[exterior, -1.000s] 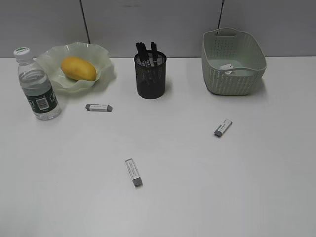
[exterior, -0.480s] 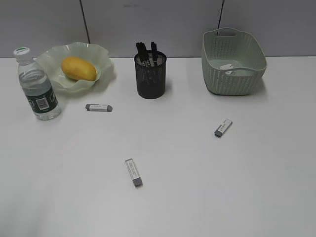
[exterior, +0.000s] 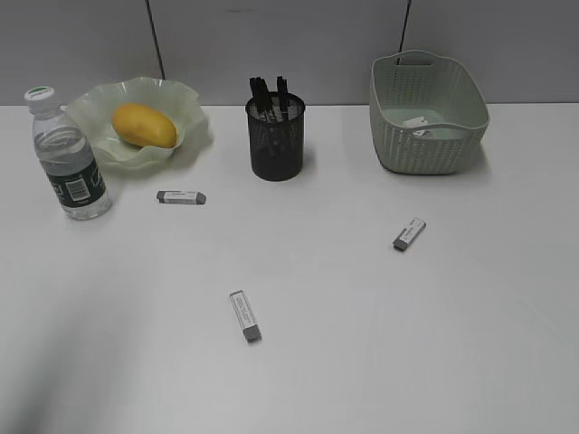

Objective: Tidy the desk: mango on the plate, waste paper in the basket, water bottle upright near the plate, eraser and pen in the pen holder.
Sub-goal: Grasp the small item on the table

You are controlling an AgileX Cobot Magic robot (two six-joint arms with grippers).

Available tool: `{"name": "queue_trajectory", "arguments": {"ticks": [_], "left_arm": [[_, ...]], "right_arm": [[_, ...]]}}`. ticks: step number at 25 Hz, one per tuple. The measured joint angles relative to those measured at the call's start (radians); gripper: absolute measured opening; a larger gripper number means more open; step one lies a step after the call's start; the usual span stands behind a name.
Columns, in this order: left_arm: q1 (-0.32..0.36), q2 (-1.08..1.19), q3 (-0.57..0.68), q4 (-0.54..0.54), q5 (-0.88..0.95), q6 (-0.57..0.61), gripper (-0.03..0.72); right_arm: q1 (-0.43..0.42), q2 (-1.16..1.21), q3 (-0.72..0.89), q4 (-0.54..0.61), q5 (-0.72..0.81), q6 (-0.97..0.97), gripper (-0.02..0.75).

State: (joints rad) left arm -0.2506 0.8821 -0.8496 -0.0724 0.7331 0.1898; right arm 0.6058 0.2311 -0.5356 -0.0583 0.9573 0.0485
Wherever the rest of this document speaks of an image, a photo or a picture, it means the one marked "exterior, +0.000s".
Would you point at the grey eraser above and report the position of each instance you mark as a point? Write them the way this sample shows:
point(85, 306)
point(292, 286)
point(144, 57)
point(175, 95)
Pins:
point(409, 233)
point(181, 197)
point(245, 316)

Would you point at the black pen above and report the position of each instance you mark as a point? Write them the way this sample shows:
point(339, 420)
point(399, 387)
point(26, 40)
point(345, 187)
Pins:
point(265, 100)
point(257, 98)
point(283, 93)

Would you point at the waste paper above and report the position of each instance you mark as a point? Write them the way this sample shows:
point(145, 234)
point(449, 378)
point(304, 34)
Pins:
point(418, 122)

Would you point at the yellow mango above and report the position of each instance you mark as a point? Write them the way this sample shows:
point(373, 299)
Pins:
point(143, 126)

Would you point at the clear plastic water bottle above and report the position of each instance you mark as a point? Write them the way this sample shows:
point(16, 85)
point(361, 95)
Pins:
point(66, 157)

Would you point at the black mesh pen holder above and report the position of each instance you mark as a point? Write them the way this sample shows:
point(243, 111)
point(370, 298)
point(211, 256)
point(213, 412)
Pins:
point(277, 148)

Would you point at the green woven plastic basket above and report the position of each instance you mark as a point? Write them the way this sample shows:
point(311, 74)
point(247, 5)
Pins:
point(416, 83)

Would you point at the green wavy glass plate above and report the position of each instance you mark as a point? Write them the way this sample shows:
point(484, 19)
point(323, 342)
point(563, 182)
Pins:
point(94, 110)

